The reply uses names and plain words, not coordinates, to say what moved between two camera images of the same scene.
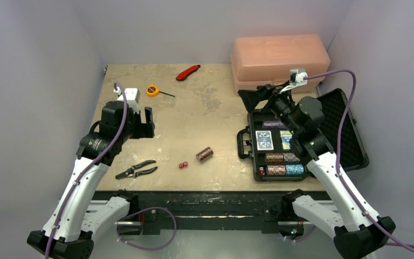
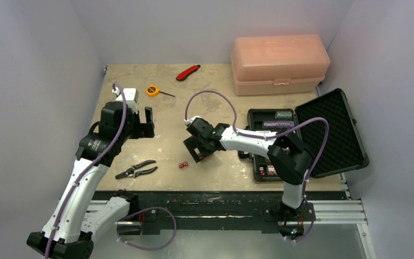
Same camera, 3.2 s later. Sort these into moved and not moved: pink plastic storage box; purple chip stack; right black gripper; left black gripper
Moved: right black gripper
Not moved: left black gripper; pink plastic storage box; purple chip stack
